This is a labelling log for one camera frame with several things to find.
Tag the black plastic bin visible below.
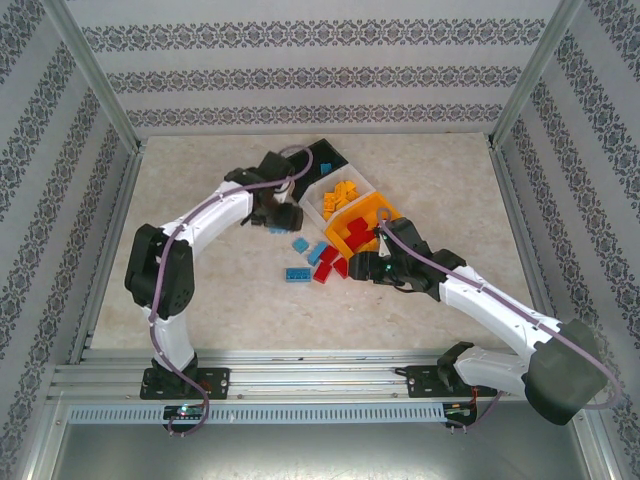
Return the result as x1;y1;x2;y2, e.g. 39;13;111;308
284;138;349;201

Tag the aluminium mounting rail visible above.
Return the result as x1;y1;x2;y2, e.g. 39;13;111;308
47;348;594;401

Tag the grey metal sheet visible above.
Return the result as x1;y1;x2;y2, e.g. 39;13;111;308
49;422;614;480

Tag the white plastic bin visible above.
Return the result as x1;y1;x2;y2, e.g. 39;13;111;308
298;166;376;231

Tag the grey slotted cable duct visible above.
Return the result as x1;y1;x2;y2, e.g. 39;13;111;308
67;403;446;425

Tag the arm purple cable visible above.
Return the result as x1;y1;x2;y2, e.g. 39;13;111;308
375;207;624;434
148;144;315;439

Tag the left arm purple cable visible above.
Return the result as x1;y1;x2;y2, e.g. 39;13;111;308
148;144;315;439

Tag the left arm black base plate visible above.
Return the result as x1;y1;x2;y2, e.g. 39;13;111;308
139;367;231;401

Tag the orange plastic bin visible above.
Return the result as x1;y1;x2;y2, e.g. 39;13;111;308
323;192;404;256

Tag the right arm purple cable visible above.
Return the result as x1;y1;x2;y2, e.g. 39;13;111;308
375;207;624;434

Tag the aluminium table side rail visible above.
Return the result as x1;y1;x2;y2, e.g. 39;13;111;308
487;139;570;360
67;142;147;365

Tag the aluminium frame post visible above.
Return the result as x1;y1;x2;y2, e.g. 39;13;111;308
487;0;586;149
39;0;144;151

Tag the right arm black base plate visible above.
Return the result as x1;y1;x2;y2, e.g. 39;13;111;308
405;363;481;400

